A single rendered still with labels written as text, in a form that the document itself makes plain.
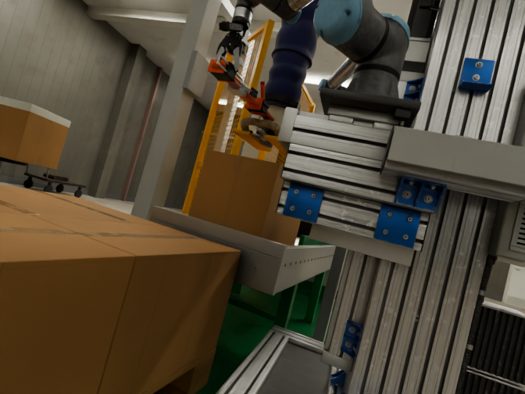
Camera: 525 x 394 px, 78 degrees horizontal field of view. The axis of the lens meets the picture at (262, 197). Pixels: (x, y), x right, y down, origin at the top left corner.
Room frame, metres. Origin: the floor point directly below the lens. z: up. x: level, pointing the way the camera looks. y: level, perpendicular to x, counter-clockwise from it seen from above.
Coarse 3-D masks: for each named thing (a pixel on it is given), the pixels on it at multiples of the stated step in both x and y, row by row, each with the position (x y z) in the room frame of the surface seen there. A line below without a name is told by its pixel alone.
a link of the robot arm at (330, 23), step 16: (320, 0) 0.73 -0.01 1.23; (336, 0) 0.70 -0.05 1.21; (352, 0) 0.67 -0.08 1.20; (368, 0) 0.70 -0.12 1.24; (320, 16) 0.73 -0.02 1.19; (336, 16) 0.69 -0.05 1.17; (352, 16) 0.68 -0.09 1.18; (368, 16) 0.70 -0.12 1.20; (320, 32) 0.73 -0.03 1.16; (336, 32) 0.70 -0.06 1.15; (352, 32) 0.70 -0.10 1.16; (368, 32) 0.71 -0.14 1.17; (336, 48) 0.78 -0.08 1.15; (352, 48) 0.74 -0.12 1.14; (368, 48) 0.74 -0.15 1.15
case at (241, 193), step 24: (216, 168) 1.57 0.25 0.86; (240, 168) 1.52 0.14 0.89; (264, 168) 1.48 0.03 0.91; (216, 192) 1.56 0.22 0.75; (240, 192) 1.51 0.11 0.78; (264, 192) 1.46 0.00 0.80; (192, 216) 1.59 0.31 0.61; (216, 216) 1.54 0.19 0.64; (240, 216) 1.50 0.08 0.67; (264, 216) 1.45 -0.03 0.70; (288, 240) 1.86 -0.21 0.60
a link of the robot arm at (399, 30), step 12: (396, 24) 0.77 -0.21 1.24; (384, 36) 0.74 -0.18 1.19; (396, 36) 0.76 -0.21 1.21; (408, 36) 0.78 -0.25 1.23; (384, 48) 0.75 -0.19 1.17; (396, 48) 0.77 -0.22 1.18; (360, 60) 0.78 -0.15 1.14; (372, 60) 0.77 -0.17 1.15; (384, 60) 0.77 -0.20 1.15; (396, 60) 0.77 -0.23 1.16
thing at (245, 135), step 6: (234, 132) 1.71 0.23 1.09; (240, 132) 1.70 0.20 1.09; (246, 132) 1.68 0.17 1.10; (252, 132) 1.78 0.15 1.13; (246, 138) 1.78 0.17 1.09; (252, 138) 1.74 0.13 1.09; (258, 138) 1.79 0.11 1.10; (252, 144) 1.89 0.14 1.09; (258, 144) 1.84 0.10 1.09; (264, 150) 1.98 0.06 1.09; (270, 150) 1.97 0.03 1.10
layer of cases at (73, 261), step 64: (0, 192) 1.15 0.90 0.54; (0, 256) 0.52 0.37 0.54; (64, 256) 0.60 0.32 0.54; (128, 256) 0.74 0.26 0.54; (192, 256) 0.98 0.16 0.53; (0, 320) 0.52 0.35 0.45; (64, 320) 0.63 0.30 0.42; (128, 320) 0.79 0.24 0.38; (192, 320) 1.08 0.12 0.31; (0, 384) 0.55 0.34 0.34; (64, 384) 0.67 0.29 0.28; (128, 384) 0.86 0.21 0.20
